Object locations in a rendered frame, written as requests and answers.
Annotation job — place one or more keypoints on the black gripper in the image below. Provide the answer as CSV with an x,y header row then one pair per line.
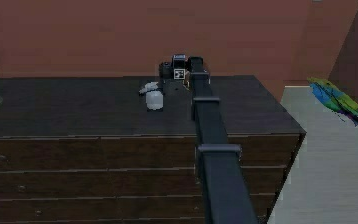
x,y
165,70

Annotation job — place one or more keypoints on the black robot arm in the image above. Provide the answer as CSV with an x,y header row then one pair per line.
x,y
217,160

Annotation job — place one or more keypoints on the white mug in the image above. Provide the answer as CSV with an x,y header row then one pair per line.
x,y
154,100

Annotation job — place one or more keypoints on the dark brown chest of drawers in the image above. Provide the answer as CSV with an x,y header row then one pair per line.
x,y
87,140

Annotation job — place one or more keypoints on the green and blue striped object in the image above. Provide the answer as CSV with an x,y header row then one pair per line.
x,y
335,96

